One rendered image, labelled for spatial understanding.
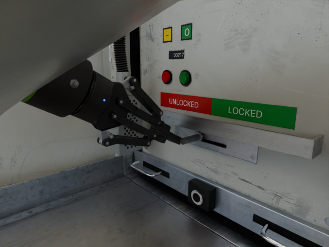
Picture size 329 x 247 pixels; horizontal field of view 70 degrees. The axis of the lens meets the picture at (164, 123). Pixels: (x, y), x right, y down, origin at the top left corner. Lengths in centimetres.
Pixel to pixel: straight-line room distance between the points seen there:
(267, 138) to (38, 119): 59
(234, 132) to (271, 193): 13
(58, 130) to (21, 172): 15
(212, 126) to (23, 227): 43
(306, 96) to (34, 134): 65
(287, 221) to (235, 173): 12
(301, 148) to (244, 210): 18
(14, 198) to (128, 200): 25
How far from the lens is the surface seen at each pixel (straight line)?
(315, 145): 38
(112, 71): 70
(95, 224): 55
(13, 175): 80
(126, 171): 73
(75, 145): 76
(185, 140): 48
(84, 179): 67
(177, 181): 60
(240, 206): 50
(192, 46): 52
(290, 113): 42
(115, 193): 65
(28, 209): 65
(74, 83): 32
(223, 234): 52
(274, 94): 42
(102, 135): 40
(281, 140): 39
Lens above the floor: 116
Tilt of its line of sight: 13 degrees down
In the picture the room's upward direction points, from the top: straight up
